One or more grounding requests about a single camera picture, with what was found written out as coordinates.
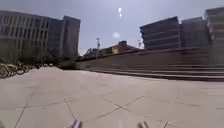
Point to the lamp pole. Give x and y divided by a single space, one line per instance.
98 46

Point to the robot's own part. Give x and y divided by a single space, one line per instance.
77 124
143 125

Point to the low building with dark roof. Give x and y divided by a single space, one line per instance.
120 48

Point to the pale multi-storey building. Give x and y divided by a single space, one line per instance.
216 26

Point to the dark trimmed hedge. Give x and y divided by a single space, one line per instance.
68 65

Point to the large grey curved building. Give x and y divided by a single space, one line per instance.
30 30

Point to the grey stone slab plaza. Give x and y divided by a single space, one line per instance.
100 96

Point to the dark multi-storey building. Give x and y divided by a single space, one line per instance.
161 35

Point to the row of trees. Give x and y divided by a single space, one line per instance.
36 55

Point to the grey multi-storey building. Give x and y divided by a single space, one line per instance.
195 33

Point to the wide grey stone steps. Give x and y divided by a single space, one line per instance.
166 66

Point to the row of parked bicycles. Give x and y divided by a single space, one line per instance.
10 69

